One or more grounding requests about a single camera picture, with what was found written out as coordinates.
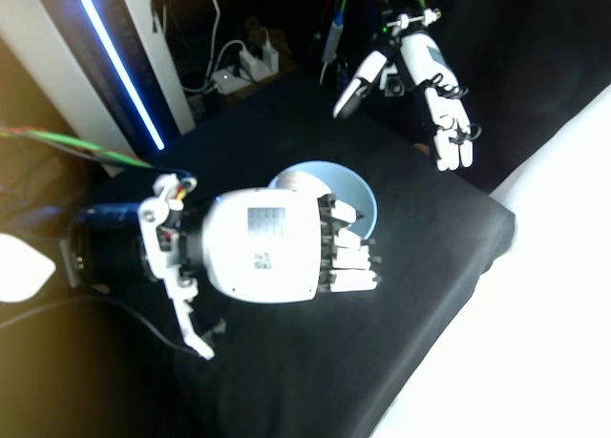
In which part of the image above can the white charger plug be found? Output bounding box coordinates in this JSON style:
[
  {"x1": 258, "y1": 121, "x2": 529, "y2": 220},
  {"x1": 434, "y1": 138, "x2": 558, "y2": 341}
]
[{"x1": 237, "y1": 26, "x2": 281, "y2": 77}]

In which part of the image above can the black table cloth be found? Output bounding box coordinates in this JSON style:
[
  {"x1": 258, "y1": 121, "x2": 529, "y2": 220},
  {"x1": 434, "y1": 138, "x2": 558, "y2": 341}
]
[{"x1": 80, "y1": 68, "x2": 517, "y2": 438}]

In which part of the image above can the white cable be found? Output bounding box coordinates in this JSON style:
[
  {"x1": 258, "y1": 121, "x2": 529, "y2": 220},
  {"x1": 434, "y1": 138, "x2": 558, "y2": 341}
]
[{"x1": 180, "y1": 0, "x2": 249, "y2": 95}]

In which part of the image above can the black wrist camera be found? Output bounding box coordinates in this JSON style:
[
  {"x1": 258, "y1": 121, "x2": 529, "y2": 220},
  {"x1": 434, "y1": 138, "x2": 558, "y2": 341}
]
[{"x1": 381, "y1": 73, "x2": 408, "y2": 98}]

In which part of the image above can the white column with light strip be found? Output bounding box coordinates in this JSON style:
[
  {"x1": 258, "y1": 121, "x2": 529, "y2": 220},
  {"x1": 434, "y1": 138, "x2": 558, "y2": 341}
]
[{"x1": 0, "y1": 0, "x2": 197, "y2": 158}]

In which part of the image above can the white power strip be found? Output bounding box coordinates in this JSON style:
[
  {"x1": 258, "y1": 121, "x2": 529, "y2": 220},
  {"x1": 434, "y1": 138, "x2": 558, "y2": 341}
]
[{"x1": 211, "y1": 64, "x2": 255, "y2": 95}]

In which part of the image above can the black cable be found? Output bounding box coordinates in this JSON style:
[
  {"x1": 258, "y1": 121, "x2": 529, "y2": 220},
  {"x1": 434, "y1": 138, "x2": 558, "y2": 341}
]
[{"x1": 0, "y1": 297, "x2": 201, "y2": 359}]

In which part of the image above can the blue and white connector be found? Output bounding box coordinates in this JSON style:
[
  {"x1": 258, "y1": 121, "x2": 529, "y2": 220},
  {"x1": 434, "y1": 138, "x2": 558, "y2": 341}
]
[{"x1": 320, "y1": 19, "x2": 346, "y2": 66}]

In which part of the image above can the multicoloured wire bundle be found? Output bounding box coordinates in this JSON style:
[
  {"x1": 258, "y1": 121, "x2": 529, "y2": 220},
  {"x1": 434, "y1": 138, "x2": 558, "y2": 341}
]
[{"x1": 0, "y1": 126, "x2": 197, "y2": 181}]

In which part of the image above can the blue bowl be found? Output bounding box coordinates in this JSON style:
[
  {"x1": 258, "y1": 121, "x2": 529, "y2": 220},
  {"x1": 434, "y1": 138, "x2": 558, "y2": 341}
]
[{"x1": 266, "y1": 159, "x2": 379, "y2": 241}]

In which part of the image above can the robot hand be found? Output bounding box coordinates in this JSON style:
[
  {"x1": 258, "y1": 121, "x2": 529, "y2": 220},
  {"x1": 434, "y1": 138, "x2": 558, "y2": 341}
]
[
  {"x1": 200, "y1": 169, "x2": 384, "y2": 305},
  {"x1": 332, "y1": 31, "x2": 482, "y2": 172}
]

